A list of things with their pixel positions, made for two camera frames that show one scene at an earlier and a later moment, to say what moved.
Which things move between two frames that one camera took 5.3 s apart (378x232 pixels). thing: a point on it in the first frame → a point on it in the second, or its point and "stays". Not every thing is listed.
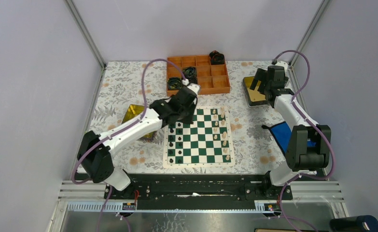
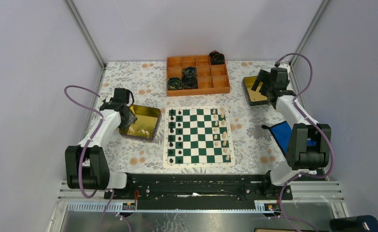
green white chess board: [206, 142] stays
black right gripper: [260, 75] stays
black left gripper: [189, 120] → [132, 119]
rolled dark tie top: [217, 58] stays
